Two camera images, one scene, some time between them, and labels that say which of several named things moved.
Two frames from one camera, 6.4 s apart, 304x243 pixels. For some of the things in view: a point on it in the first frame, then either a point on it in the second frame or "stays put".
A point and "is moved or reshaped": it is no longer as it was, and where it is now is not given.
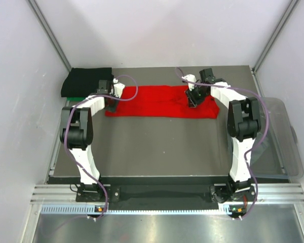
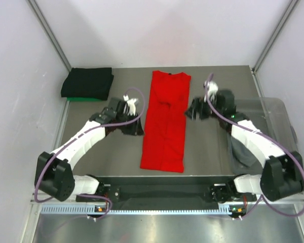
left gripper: [111, 109] -> [135, 128]
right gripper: [192, 101] -> [196, 108]
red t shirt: [161, 102] is moved or reshaped
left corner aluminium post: [35, 8] stays put
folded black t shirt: [81, 82] stays put
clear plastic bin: [275, 154] stays put
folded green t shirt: [76, 98] stays put
